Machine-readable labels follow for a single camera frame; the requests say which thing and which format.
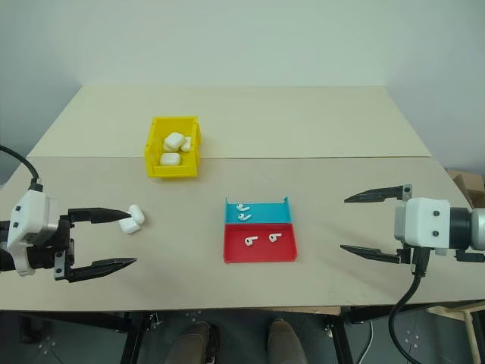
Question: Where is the yellow plastic bin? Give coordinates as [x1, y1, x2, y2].
[143, 115, 202, 180]

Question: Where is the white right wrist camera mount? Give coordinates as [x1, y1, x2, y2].
[393, 197, 452, 256]

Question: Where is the blue plastic tray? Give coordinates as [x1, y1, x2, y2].
[224, 196, 295, 226]

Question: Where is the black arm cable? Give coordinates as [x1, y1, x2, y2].
[387, 246, 432, 364]
[0, 145, 44, 195]

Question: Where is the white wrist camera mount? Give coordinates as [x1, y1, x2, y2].
[7, 189, 58, 276]
[393, 197, 452, 256]

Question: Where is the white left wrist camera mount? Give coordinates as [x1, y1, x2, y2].
[7, 189, 58, 276]

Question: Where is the dark rounded shape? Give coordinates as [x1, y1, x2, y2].
[169, 321, 212, 364]

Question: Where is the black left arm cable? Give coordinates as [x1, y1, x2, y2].
[0, 145, 44, 195]

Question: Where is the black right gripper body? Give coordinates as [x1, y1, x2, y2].
[396, 244, 415, 265]

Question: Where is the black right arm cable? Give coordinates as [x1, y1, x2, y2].
[387, 246, 432, 364]

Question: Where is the brown cardboard box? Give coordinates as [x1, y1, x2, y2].
[445, 168, 485, 210]

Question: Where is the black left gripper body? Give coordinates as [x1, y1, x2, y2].
[27, 214, 77, 272]

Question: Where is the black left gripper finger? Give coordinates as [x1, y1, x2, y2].
[54, 252, 138, 284]
[67, 207, 133, 225]

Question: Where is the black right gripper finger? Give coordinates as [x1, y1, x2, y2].
[339, 244, 403, 265]
[343, 184, 414, 205]

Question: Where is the thin white cable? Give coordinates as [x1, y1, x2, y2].
[362, 320, 376, 364]

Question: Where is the red plastic tray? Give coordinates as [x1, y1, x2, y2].
[222, 222, 301, 264]

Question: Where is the light wooden frame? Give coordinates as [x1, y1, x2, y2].
[425, 300, 485, 364]

